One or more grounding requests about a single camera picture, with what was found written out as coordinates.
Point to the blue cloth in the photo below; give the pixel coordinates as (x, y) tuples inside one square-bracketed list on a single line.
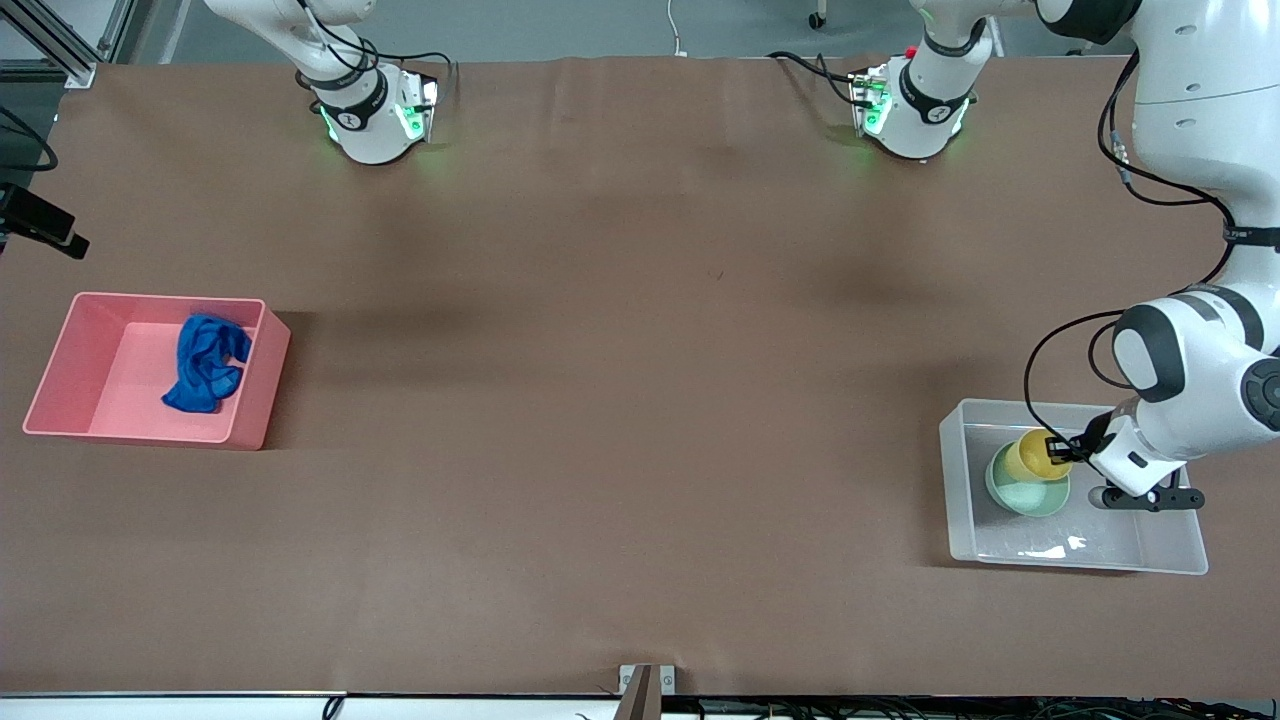
[(205, 365)]

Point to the black caster wheel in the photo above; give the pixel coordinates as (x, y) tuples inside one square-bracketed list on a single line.
[(818, 19)]

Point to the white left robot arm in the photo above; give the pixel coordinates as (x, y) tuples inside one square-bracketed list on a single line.
[(1200, 100)]

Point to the yellow cup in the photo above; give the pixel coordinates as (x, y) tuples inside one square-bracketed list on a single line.
[(1028, 458)]

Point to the pale green bowl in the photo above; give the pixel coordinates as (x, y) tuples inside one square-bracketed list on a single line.
[(1035, 497)]

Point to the pink plastic bin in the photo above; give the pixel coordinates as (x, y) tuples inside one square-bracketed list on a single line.
[(130, 390)]

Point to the aluminium frame profile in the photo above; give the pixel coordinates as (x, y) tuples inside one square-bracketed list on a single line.
[(60, 45)]

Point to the brown table cover sheet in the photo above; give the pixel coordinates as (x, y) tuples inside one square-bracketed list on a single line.
[(640, 450)]

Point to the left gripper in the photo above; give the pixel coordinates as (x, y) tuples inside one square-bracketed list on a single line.
[(1083, 441)]

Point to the metal bracket with post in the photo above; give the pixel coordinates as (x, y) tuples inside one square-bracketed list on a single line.
[(645, 690)]

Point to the clear plastic bin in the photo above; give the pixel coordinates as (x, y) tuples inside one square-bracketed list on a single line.
[(1110, 535)]

